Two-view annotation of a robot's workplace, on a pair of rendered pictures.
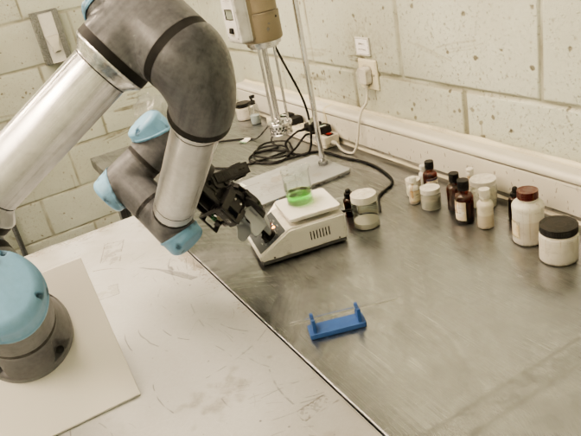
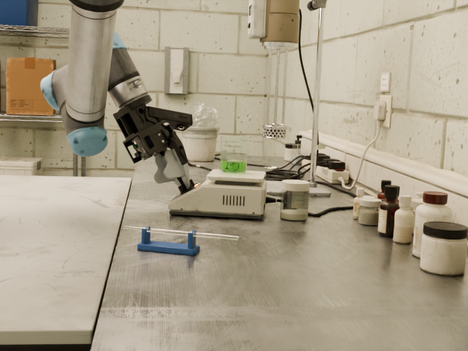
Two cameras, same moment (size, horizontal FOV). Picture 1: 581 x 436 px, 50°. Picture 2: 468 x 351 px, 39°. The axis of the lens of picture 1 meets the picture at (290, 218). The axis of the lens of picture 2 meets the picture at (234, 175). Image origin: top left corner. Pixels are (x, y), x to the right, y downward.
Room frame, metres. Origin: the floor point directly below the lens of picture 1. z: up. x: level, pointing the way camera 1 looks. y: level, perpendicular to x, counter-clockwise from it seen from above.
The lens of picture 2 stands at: (-0.07, -0.47, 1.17)
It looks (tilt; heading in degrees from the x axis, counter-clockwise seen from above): 8 degrees down; 18
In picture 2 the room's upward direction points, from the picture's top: 2 degrees clockwise
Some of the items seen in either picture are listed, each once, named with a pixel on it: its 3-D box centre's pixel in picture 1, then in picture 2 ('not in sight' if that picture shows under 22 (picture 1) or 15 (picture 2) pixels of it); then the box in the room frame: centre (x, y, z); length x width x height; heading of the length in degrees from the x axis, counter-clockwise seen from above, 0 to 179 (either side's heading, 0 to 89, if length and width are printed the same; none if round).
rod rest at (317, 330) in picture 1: (335, 319); (168, 239); (0.91, -0.04, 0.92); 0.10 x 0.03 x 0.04; 94
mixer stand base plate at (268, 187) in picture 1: (287, 179); (268, 187); (1.64, -0.01, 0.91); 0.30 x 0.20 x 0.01; 115
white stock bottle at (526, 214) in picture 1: (527, 214); (432, 224); (1.07, -0.45, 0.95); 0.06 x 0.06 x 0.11
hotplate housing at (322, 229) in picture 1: (299, 225); (224, 194); (1.27, -0.02, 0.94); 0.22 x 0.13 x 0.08; 102
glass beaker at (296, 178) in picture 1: (298, 186); (235, 154); (1.28, -0.03, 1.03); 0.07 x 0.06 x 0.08; 107
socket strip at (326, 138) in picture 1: (300, 129); (323, 168); (2.03, -0.09, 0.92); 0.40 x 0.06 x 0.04; 25
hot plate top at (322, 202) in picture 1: (306, 204); (237, 175); (1.27, -0.04, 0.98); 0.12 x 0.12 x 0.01; 12
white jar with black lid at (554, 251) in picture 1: (558, 240); (443, 248); (0.99, -0.47, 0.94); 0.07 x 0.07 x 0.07
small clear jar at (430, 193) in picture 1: (430, 197); (370, 212); (1.30, -0.32, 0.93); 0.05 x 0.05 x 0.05
